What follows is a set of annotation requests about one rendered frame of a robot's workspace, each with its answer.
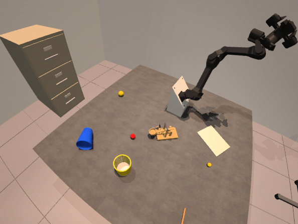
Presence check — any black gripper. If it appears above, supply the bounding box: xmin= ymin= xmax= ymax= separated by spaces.
xmin=266 ymin=13 xmax=298 ymax=48

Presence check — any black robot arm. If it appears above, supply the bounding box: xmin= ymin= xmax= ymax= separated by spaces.
xmin=178 ymin=19 xmax=296 ymax=102

